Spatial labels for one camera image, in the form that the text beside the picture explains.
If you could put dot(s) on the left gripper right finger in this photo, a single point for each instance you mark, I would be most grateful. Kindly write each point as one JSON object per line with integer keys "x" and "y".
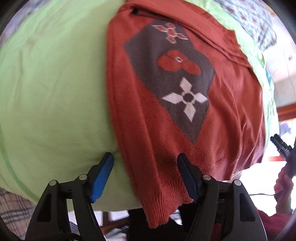
{"x": 221, "y": 208}

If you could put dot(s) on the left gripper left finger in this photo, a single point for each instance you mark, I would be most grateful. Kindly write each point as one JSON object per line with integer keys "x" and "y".
{"x": 50, "y": 219}

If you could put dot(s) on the rust orange knit sweater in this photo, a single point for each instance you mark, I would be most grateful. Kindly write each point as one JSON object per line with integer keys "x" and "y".
{"x": 178, "y": 82}

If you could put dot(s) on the person's right hand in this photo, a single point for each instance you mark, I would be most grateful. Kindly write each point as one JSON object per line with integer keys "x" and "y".
{"x": 283, "y": 189}

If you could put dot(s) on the plaid blanket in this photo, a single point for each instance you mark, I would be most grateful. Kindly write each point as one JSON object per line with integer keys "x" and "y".
{"x": 16, "y": 212}

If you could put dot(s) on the light green bed sheet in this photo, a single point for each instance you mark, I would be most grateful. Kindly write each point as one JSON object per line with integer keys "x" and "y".
{"x": 55, "y": 117}

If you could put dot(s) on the red floral white quilt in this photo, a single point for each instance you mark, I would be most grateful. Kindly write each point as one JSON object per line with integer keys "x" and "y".
{"x": 255, "y": 18}

